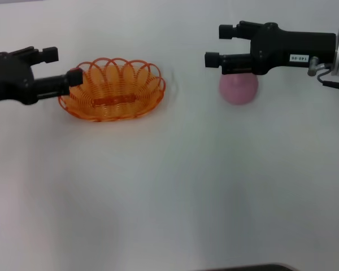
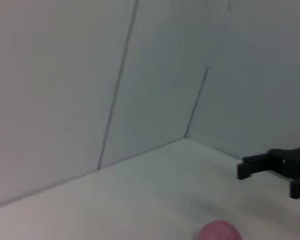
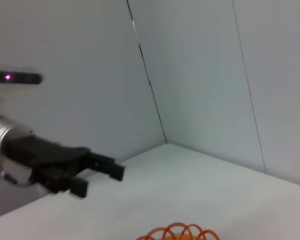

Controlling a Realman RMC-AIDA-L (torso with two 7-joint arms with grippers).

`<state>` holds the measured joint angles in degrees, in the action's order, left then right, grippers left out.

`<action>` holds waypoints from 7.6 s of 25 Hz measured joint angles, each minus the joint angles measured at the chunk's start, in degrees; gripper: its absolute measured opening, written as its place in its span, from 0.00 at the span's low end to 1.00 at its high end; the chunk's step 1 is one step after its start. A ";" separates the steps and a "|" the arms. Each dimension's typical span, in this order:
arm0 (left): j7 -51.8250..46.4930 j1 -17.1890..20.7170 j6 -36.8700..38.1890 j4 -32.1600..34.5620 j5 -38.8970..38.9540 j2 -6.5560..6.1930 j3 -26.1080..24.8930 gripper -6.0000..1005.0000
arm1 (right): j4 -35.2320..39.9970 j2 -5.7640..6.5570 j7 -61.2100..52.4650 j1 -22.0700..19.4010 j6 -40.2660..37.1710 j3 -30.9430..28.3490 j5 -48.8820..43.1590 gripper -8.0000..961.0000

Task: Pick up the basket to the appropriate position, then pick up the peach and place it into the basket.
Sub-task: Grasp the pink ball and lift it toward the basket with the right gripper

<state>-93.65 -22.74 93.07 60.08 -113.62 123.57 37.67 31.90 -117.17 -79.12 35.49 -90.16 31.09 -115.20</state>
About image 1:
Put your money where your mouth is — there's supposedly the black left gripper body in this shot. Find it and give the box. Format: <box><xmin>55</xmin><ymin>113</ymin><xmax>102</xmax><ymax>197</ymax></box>
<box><xmin>0</xmin><ymin>52</ymin><xmax>40</xmax><ymax>106</ymax></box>

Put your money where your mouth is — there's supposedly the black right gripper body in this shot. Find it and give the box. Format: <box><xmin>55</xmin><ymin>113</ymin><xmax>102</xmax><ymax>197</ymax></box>
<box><xmin>250</xmin><ymin>21</ymin><xmax>337</xmax><ymax>76</ymax></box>

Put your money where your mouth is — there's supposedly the pink peach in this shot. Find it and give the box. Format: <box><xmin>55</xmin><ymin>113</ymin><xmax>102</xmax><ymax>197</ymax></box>
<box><xmin>219</xmin><ymin>73</ymin><xmax>259</xmax><ymax>106</ymax></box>

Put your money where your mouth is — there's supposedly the orange plastic wire basket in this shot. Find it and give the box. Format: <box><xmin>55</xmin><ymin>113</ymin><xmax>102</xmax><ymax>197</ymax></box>
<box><xmin>58</xmin><ymin>57</ymin><xmax>167</xmax><ymax>123</ymax></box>

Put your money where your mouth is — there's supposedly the dark robot torso cover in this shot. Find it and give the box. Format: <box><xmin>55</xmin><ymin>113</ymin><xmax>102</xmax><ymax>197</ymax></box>
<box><xmin>208</xmin><ymin>263</ymin><xmax>294</xmax><ymax>271</ymax></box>

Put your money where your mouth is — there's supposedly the silver elbow cable connector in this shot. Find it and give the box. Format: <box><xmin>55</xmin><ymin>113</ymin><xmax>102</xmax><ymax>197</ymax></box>
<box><xmin>307</xmin><ymin>55</ymin><xmax>327</xmax><ymax>76</ymax></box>

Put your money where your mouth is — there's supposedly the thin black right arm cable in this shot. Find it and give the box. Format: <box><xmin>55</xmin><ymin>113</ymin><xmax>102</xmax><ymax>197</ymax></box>
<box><xmin>316</xmin><ymin>64</ymin><xmax>339</xmax><ymax>91</ymax></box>

